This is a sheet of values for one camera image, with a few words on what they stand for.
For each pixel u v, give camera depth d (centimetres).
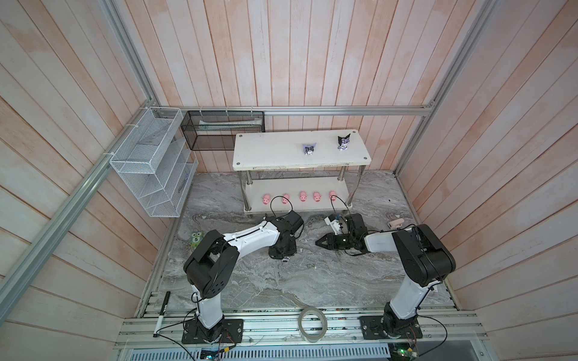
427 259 49
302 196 101
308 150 76
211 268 47
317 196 101
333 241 84
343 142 78
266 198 100
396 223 99
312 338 72
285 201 99
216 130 99
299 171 124
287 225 72
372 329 73
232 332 73
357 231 80
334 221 90
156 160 73
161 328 62
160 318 76
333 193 102
